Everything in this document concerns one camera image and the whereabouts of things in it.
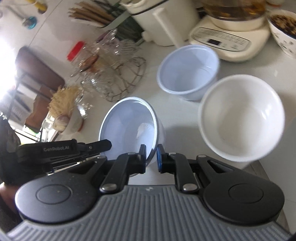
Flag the red lid jar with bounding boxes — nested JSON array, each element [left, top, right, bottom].
[[66, 41, 94, 67]]

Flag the light blue bowl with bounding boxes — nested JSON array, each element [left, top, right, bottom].
[[157, 45, 220, 101], [98, 97, 166, 166]]

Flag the chrome sink faucet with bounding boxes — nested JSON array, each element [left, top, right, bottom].
[[4, 6, 37, 30]]

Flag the chopsticks bundle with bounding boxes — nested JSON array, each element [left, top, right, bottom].
[[68, 1, 115, 28]]

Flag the bowl with dark contents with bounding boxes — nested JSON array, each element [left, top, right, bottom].
[[267, 9, 295, 58]]

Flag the wire glass holder rack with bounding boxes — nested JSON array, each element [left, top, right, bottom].
[[70, 29, 147, 102]]

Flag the person left hand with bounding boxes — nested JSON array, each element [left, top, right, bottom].
[[0, 182, 20, 211]]

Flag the bowl with garlic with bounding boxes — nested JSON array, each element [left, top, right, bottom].
[[53, 107, 84, 135]]

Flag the white electric kettle base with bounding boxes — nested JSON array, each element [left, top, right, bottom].
[[189, 1, 270, 62]]

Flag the white pitcher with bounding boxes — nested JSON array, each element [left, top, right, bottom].
[[120, 0, 200, 48]]

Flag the white bowl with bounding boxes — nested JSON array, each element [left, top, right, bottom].
[[198, 74, 285, 163]]

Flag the bundle of toothpicks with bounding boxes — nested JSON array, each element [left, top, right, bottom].
[[48, 85, 81, 118]]

